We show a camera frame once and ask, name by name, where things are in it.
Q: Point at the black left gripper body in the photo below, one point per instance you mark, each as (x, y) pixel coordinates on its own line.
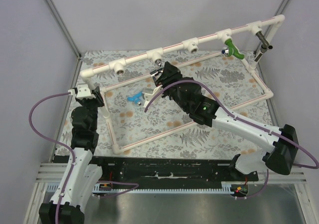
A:
(97, 97)

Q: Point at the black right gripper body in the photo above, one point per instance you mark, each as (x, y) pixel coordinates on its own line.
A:
(168, 76)

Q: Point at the chrome metal faucet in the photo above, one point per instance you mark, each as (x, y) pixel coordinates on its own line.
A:
(158, 71)

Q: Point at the white PVC pipe frame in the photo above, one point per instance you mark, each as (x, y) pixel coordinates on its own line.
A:
(114, 69)

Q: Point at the green plastic faucet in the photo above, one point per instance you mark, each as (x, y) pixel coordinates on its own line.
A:
(231, 50)

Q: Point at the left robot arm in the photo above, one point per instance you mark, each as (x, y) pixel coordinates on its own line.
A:
(69, 201)

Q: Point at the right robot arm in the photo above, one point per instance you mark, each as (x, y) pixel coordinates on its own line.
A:
(277, 151)

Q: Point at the blue plastic faucet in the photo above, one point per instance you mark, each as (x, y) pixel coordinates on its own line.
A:
(136, 98)

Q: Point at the floral patterned table mat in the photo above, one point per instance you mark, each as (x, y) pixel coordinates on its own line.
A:
(227, 78)

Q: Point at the dark bronze installed faucet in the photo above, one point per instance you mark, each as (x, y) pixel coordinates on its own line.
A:
(265, 46)

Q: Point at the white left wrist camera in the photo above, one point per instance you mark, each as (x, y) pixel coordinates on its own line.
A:
(82, 91)

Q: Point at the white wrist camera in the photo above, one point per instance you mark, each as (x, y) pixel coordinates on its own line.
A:
(148, 94)
(82, 91)

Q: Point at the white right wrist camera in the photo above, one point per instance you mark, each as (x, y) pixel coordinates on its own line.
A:
(148, 94)

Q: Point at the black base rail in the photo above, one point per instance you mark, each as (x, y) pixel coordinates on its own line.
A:
(139, 170)

